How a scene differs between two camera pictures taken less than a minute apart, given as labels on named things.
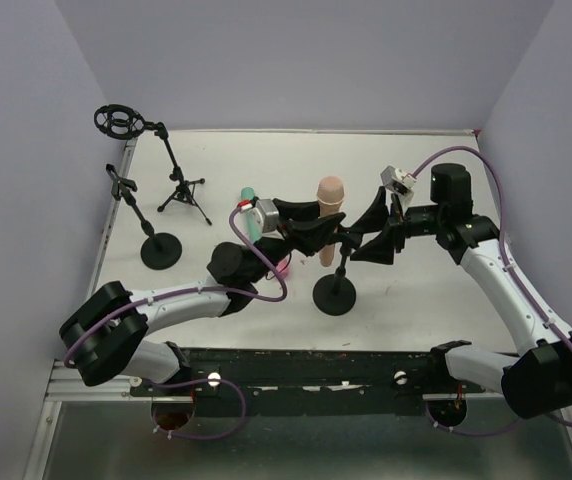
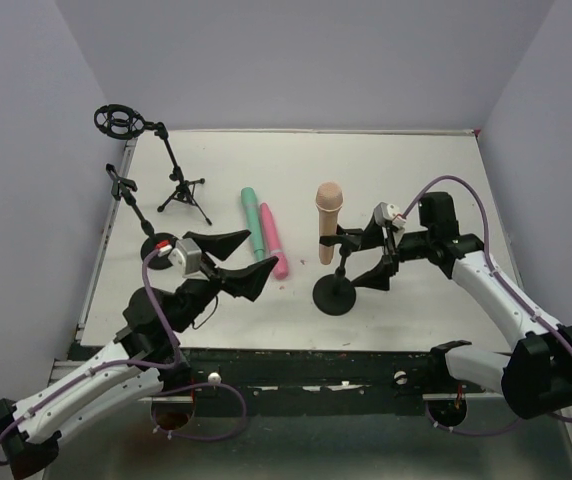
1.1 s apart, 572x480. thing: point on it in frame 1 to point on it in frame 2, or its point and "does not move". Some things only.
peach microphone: [330, 195] does not move
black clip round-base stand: [160, 251] does not move
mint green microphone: [254, 217] does not move
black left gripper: [282, 232] to [211, 273]
